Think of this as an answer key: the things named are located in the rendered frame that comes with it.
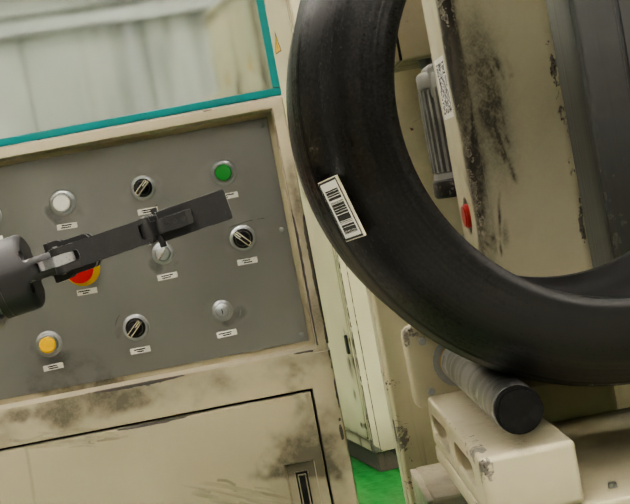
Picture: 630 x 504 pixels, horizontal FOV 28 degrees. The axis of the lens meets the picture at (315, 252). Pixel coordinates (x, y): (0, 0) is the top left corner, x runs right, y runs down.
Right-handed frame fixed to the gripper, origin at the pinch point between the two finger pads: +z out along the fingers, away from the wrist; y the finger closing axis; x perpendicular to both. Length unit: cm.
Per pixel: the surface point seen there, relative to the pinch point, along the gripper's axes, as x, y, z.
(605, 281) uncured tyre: 21.8, 16.3, 40.2
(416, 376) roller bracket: 26.2, 23.1, 17.2
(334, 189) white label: 1.9, -10.1, 13.1
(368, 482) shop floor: 115, 343, 11
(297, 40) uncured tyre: -12.2, -5.9, 14.5
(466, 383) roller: 25.1, 3.9, 20.4
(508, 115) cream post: 0.7, 25.6, 37.6
